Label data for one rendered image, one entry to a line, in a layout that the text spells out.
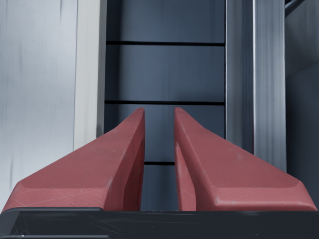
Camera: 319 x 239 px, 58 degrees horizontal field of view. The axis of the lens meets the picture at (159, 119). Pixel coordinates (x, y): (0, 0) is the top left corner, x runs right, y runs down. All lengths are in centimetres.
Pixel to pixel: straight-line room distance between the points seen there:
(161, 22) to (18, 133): 14
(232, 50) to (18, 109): 17
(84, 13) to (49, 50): 10
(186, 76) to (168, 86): 1
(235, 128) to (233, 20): 7
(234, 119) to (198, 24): 7
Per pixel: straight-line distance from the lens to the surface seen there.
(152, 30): 19
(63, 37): 26
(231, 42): 20
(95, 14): 16
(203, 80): 19
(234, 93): 19
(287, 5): 24
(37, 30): 27
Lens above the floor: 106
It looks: 87 degrees down
